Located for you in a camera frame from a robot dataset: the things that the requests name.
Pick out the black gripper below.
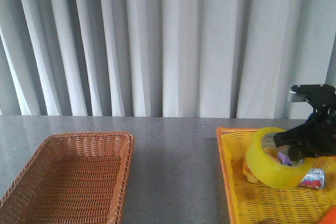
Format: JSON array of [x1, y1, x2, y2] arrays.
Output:
[[273, 104, 335, 161]]

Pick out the yellow tape roll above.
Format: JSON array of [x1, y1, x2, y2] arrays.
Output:
[[245, 127, 313, 189]]

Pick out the purple foam cube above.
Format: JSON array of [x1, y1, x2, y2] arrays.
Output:
[[277, 152, 292, 166]]

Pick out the small labelled jar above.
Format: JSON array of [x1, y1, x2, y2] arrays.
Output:
[[299, 168, 326, 190]]

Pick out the toy croissant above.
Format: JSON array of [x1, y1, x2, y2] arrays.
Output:
[[242, 159, 259, 183]]

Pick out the yellow orange plastic basket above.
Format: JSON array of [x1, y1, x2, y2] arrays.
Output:
[[217, 127, 335, 223]]

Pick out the orange object at corner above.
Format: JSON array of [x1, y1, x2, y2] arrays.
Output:
[[319, 206, 336, 224]]

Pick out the brown object at bottom edge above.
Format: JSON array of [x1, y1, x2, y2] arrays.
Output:
[[260, 219, 276, 224]]

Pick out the grey pleated curtain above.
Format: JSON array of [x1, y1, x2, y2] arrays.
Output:
[[1, 0, 335, 119]]

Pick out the brown wicker basket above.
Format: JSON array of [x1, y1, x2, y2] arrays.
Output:
[[1, 132, 134, 223]]

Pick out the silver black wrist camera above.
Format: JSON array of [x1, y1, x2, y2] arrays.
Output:
[[288, 84, 335, 110]]

